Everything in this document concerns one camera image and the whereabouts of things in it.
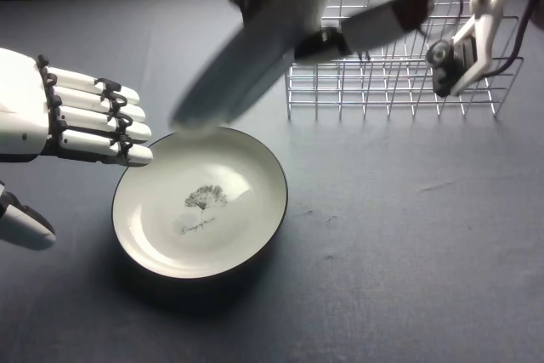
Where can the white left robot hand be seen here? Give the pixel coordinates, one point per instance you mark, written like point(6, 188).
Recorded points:
point(21, 116)

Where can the grey table cloth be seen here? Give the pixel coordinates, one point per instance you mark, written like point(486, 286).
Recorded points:
point(382, 252)

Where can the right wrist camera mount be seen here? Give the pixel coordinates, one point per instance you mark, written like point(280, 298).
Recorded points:
point(484, 35)

